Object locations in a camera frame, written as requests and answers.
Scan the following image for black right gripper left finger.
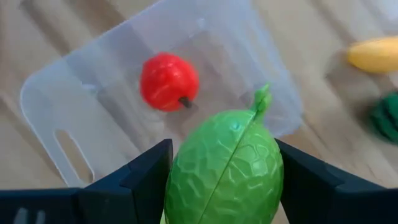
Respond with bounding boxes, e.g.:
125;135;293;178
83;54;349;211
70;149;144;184
0;138;174;224

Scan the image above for red toy apple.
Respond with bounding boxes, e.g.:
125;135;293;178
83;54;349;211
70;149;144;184
139;52;200;113

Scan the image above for yellow toy banana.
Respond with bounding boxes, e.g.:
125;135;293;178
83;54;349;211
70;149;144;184
346;36;398;75

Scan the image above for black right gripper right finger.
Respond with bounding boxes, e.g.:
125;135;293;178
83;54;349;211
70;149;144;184
275;138;398;224

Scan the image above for dark green toy watermelon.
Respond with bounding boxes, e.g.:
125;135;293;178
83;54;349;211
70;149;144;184
369;92;398;143

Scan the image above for green textured toy melon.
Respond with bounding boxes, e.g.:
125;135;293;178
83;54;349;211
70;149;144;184
164;83;285;224

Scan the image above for clear plastic tupperware container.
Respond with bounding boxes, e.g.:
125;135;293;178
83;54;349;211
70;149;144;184
19;0;304;189

